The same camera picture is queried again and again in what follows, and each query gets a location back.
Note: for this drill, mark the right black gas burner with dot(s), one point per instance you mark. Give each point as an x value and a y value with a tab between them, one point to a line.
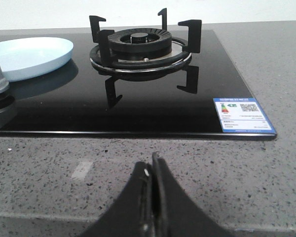
141	41

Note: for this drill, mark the black glass gas cooktop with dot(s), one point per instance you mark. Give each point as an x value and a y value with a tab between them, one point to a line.
77	100

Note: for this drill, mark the blue energy label sticker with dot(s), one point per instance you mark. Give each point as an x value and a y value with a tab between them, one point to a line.
242	115

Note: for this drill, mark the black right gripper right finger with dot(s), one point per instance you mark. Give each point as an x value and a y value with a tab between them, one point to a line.
176	215

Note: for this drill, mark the light blue plate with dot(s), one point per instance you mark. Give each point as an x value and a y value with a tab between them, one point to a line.
27	58

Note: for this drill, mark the right black pan support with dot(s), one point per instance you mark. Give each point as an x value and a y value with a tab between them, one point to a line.
105	59

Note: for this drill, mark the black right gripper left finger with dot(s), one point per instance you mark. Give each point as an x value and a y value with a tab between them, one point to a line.
130	214

